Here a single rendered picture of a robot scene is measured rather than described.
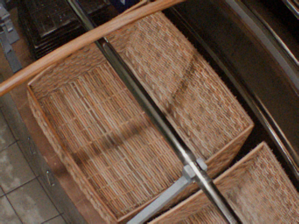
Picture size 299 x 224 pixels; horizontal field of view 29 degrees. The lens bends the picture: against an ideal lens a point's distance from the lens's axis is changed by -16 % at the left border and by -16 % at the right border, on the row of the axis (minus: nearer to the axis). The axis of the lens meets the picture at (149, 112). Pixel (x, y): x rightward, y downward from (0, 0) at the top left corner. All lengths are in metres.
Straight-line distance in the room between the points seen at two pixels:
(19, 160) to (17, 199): 0.20
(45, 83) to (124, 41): 0.31
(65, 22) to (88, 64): 0.19
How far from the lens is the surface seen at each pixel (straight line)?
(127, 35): 2.16
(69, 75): 2.14
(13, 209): 2.63
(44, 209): 2.61
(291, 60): 1.28
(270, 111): 1.75
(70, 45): 1.51
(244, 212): 2.01
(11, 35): 1.50
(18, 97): 2.18
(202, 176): 1.40
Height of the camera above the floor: 2.45
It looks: 61 degrees down
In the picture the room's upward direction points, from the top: 7 degrees clockwise
